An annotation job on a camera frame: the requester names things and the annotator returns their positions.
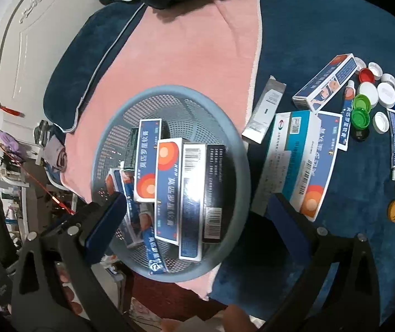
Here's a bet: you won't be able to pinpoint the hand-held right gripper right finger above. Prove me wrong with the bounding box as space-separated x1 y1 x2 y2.
263 193 382 332

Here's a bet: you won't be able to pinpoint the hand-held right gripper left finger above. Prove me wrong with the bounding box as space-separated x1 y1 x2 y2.
10 192 132 332

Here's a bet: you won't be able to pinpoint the grey-blue plastic mesh basket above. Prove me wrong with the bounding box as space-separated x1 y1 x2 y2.
91 84 252 283

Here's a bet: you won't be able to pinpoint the blue box with face print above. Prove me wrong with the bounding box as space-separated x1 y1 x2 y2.
108 168 143 248
292 53 358 113

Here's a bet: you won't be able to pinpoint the blue ointment tube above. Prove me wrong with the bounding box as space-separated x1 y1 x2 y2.
138 207 169 274
337 79 356 152
387 108 395 181

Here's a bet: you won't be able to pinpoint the teal white medicine box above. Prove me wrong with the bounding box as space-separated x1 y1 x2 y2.
252 110 323 216

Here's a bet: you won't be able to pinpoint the small dark box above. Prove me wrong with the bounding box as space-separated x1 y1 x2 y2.
123 127 140 171

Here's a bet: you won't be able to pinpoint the grey folded clothes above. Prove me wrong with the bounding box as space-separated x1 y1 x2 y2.
43 141 69 174

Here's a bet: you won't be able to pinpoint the black box with white label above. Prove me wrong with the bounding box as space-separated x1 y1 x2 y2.
202 144 226 244

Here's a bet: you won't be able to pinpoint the dark blue box with barcode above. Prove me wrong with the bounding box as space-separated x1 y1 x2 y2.
178 143 207 262

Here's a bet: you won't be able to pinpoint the person's bare knee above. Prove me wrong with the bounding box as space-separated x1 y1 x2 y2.
223 304 258 332

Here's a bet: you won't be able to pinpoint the silver grey box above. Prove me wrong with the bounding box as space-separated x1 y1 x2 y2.
241 75 287 144

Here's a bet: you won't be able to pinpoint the purple cloth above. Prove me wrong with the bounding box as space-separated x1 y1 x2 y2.
0 129 22 160

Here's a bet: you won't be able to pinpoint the pile of mixed bottle caps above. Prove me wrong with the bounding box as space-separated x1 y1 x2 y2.
351 57 395 223

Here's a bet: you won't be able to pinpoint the blue pillow with white piping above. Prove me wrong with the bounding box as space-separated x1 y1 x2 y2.
43 3 147 134

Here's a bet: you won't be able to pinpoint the pink towel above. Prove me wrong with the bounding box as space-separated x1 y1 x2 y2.
60 0 263 302

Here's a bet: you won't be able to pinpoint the blue plush blanket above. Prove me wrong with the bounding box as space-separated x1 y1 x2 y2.
207 0 395 326

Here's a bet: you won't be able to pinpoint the white door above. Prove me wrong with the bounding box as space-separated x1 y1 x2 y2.
0 0 116 146

